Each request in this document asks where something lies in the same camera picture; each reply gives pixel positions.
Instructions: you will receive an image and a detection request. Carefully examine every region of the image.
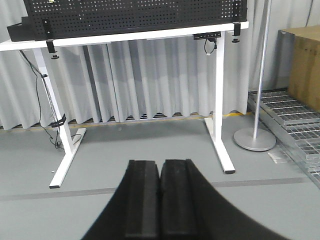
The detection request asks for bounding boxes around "white pleated curtain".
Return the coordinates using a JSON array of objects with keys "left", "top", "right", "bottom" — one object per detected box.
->
[{"left": 0, "top": 0, "right": 320, "bottom": 131}]

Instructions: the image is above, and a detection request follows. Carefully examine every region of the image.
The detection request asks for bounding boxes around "black right table clamp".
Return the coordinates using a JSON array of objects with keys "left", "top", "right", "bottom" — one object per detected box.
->
[{"left": 231, "top": 22, "right": 241, "bottom": 43}]

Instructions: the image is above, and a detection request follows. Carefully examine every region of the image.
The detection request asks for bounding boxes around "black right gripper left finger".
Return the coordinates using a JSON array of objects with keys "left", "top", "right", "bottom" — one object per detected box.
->
[{"left": 83, "top": 160, "right": 160, "bottom": 240}]

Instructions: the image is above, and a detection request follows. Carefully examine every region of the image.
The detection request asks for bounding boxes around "grey floor lamp stand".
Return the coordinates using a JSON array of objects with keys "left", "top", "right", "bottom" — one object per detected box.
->
[{"left": 233, "top": 0, "right": 277, "bottom": 152}]

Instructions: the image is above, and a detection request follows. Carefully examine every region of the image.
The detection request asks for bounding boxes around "black power cable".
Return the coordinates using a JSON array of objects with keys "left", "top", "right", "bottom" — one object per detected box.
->
[{"left": 19, "top": 49, "right": 83, "bottom": 150}]

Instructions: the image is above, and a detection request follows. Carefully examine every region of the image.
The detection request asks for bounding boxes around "white standing desk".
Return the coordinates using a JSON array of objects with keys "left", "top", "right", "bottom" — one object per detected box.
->
[{"left": 0, "top": 21, "right": 250, "bottom": 189}]

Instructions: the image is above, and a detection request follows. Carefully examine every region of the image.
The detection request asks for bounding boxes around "black side tray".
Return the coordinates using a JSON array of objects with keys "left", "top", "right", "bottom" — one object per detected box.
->
[{"left": 6, "top": 16, "right": 47, "bottom": 42}]

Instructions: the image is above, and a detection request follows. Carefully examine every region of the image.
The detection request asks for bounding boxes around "black table clamp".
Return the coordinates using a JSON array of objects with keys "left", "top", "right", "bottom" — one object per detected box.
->
[
  {"left": 42, "top": 18, "right": 60, "bottom": 60},
  {"left": 231, "top": 22, "right": 241, "bottom": 43}
]

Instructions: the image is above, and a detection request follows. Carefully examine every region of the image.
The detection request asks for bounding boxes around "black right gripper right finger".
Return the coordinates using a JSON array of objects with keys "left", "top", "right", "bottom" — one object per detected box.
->
[{"left": 160, "top": 159, "right": 285, "bottom": 240}]

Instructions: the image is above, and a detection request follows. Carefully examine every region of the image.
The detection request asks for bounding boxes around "black left table clamp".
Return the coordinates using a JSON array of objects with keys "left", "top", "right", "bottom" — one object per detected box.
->
[{"left": 42, "top": 18, "right": 60, "bottom": 60}]

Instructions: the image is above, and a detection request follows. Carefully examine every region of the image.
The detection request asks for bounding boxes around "black perforated pegboard panel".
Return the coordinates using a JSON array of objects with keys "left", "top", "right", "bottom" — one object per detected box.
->
[{"left": 24, "top": 0, "right": 248, "bottom": 39}]

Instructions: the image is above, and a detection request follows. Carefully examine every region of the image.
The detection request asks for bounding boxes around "metal grating platform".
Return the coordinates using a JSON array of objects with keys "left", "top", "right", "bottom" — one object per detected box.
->
[{"left": 259, "top": 89, "right": 320, "bottom": 187}]

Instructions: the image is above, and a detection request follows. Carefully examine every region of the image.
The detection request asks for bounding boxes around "black desk control panel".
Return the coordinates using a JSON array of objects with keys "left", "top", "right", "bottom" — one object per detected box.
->
[{"left": 193, "top": 31, "right": 221, "bottom": 42}]

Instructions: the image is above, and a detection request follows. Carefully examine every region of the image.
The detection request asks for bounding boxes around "brown cardboard box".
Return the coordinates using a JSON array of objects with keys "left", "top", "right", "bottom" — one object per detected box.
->
[{"left": 278, "top": 25, "right": 320, "bottom": 112}]

